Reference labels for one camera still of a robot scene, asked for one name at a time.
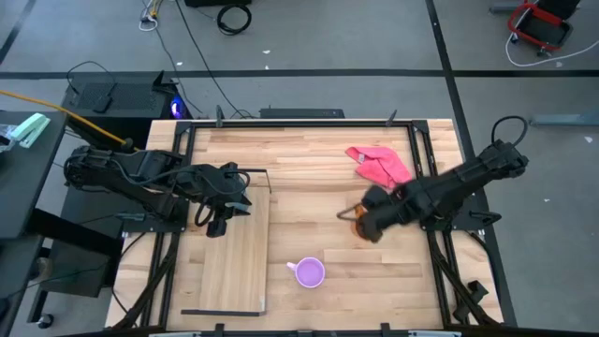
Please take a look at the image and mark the black aluminium rig frame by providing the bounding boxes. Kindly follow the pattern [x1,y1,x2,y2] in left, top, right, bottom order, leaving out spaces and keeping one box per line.
[105,106,519,337]

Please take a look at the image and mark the black equipment stand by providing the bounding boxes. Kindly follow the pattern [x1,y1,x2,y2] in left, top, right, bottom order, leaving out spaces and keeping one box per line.
[25,205,124,329]

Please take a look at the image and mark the orange faceted cup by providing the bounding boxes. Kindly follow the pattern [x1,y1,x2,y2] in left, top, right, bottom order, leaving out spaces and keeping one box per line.
[353,203,373,239]

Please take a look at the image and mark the white floor cable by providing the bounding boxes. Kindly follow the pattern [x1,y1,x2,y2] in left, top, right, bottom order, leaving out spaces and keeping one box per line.
[504,31,599,68]

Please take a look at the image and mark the red-framed black cart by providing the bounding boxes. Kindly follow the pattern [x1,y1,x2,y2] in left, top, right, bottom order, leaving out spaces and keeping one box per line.
[506,0,581,52]

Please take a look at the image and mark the flat black box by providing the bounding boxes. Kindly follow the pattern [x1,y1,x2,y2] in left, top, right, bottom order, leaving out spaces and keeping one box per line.
[259,108,346,120]

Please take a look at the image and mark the long black floor cable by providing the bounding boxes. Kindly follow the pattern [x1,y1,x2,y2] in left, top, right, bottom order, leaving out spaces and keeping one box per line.
[174,0,256,120]

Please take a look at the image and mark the white plug and cable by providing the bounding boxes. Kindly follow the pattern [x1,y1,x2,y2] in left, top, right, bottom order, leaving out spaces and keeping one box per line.
[139,0,163,32]

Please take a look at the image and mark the grey metal bar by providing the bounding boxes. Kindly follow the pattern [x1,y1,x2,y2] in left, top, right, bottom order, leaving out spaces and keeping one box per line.
[530,110,599,127]

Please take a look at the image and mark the mint green stapler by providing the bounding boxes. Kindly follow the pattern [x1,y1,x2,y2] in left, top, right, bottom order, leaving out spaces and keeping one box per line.
[8,112,51,150]

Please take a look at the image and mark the black desk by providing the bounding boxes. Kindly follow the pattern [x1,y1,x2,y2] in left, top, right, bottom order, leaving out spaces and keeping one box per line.
[0,110,70,241]

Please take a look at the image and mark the pink plastic mug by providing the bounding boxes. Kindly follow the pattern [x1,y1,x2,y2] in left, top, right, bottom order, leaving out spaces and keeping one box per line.
[285,256,327,289]

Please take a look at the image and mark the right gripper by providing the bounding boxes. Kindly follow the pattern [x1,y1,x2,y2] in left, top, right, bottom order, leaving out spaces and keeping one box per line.
[336,184,413,244]

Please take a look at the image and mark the coiled black cable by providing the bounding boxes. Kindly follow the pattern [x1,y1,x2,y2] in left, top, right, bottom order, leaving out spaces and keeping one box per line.
[216,3,253,37]

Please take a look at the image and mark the black computer case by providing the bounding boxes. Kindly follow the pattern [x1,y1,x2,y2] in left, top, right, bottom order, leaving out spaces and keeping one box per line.
[61,69,191,141]

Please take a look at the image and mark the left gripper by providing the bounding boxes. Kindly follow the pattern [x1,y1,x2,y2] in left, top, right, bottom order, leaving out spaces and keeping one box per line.
[186,161,254,238]

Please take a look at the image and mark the pink cloth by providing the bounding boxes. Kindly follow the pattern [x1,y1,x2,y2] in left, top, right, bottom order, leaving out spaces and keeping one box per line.
[344,145,414,189]

